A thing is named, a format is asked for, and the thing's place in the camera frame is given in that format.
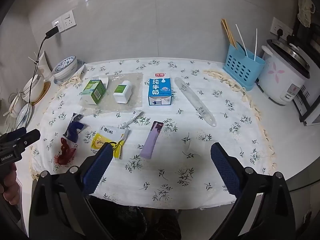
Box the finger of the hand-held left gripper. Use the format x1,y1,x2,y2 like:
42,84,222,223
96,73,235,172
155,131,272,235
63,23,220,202
0,127,27,143
15,129,41,147

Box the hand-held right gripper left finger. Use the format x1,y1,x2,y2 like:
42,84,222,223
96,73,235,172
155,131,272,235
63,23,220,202
29,142,114,240

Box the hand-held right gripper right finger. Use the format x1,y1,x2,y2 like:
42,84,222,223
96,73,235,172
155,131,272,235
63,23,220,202
207,142,297,240

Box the yellow and white snack packet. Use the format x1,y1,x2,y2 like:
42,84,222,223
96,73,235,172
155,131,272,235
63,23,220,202
90,126,130,159

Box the dark blue wrapper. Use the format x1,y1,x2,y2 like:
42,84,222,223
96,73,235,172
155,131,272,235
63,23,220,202
62,113,87,143

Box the small silver wrapper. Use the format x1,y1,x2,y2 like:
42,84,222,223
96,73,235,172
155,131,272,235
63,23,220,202
121,110,143,128

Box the purple sachet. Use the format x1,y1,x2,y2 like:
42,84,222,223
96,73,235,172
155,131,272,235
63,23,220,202
139,121,163,160

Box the green and white carton box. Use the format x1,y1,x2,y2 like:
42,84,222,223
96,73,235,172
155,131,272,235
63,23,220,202
81,76,110,105

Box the clear plastic tube wrapper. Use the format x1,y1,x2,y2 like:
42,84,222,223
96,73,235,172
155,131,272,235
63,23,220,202
174,77,217,128

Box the white bottle with green label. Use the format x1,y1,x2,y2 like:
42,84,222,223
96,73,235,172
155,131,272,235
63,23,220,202
113,80,133,104

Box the blue and white milk carton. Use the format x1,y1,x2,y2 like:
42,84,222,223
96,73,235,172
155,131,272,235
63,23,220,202
147,72,173,106

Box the person's left hand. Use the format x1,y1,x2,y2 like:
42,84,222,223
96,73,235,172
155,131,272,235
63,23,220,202
2,165,21,202

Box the striped blue plate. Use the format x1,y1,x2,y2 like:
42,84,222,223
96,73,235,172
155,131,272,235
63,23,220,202
15,102,33,130

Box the round wooden coaster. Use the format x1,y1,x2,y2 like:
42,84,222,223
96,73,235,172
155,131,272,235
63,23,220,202
31,81,51,105

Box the white ceramic bowl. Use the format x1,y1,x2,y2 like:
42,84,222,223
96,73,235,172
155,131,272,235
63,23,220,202
22,74,45,103

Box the white floral tablecloth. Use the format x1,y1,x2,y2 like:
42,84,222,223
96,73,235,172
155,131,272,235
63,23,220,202
30,57,278,208

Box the white cup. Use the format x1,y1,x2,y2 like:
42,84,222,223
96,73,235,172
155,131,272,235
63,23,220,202
37,51,54,82

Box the blue and white porcelain bowl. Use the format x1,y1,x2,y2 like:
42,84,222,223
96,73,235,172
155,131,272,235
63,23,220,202
52,56,78,80

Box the clear bubble wrap sheet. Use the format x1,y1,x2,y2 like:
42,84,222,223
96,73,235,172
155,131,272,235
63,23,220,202
79,72,143,111

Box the blue plastic utensil holder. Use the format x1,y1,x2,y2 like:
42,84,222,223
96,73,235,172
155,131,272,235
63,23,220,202
223,41,265,91

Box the black charger plug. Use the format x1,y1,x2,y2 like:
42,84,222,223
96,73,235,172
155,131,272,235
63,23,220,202
45,27,60,40

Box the white rice cooker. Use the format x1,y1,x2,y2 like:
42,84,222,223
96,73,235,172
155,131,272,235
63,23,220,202
257,39,310,105

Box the white plastic stick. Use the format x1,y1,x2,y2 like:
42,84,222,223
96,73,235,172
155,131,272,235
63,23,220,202
236,24,248,57
253,28,258,61

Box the wooden chopstick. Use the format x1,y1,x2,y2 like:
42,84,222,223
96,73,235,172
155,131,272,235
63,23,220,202
221,19,235,48
224,18,237,49

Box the hanging cream rag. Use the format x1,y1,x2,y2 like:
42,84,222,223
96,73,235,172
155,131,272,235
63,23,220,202
297,0,316,23

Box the black cable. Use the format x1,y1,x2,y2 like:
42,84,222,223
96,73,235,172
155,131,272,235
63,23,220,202
28,36,48,105

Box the white double wall socket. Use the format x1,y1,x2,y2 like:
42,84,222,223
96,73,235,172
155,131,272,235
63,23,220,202
51,9,76,33

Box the white wall socket with plug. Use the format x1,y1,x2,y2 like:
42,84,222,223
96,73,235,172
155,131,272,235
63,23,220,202
270,17,293,40

